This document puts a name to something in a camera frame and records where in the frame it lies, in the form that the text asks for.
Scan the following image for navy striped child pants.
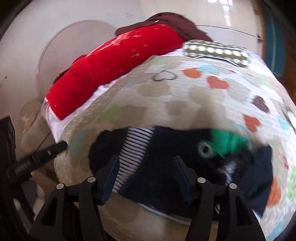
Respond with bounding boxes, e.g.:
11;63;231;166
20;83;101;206
88;126;273;218

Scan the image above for heart patterned quilt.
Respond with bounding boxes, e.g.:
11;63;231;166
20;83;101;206
51;49;295;240

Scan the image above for round white headboard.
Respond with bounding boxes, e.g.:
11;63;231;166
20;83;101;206
37;20;116;100

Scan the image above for long red pillow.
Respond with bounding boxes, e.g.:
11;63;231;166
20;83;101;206
45;24;185;109

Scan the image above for olive cloud patterned bolster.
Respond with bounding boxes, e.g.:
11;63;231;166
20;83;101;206
182;40;250;68

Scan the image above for dark maroon garment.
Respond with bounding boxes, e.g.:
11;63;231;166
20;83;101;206
115;12;213;42

